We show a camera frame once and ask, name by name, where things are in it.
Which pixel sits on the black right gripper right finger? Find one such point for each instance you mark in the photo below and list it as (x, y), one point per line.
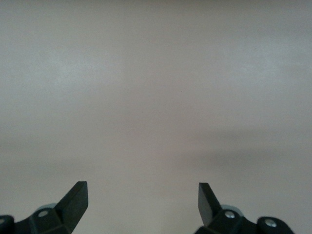
(210, 214)

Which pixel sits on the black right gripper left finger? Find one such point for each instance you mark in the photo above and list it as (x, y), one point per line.
(70, 212)

